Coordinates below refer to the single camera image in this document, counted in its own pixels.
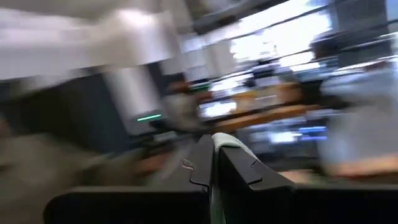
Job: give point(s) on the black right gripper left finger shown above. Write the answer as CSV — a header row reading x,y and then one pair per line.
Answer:
x,y
140,205

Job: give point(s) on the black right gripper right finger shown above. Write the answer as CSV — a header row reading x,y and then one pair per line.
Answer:
x,y
295,205

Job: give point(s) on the green microfiber towel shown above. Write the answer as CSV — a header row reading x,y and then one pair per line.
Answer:
x,y
224,140

